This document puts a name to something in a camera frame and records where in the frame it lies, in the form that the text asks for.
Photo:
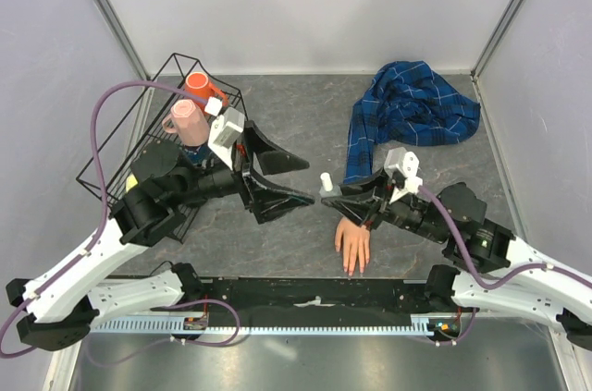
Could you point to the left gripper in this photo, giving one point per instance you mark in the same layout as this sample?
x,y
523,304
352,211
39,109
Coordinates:
x,y
270,201

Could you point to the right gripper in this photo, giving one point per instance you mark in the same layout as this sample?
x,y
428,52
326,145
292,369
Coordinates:
x,y
359,208

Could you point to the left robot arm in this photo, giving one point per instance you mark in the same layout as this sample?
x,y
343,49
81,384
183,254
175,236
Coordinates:
x,y
59,308

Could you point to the mannequin hand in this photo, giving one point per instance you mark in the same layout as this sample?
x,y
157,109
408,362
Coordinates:
x,y
353,242

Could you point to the blue glass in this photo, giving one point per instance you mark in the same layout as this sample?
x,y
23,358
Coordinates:
x,y
196,154

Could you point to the blue plaid shirt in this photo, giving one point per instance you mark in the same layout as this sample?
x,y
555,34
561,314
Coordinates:
x,y
407,102

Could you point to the pink mug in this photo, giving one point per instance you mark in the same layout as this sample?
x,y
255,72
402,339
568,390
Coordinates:
x,y
187,121

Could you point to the orange mug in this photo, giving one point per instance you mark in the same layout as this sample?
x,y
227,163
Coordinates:
x,y
200,84

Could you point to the yellow mug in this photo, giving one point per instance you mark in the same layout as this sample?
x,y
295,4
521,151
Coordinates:
x,y
131,182

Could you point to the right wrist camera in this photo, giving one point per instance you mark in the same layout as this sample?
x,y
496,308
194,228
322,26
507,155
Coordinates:
x,y
402,168

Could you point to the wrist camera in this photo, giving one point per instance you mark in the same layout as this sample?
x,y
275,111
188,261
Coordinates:
x,y
226,128
402,168

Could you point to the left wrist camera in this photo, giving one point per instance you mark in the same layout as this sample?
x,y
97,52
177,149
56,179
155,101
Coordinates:
x,y
226,128

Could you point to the black wire dish rack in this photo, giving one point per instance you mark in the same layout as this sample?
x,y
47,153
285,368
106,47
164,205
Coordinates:
x,y
149,140

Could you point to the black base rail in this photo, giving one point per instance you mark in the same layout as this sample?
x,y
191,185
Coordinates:
x,y
251,293

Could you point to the light blue cable duct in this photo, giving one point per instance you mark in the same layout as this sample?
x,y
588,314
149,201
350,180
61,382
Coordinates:
x,y
286,322

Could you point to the aluminium corner post right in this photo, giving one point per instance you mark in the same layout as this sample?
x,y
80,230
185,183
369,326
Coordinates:
x,y
506,19

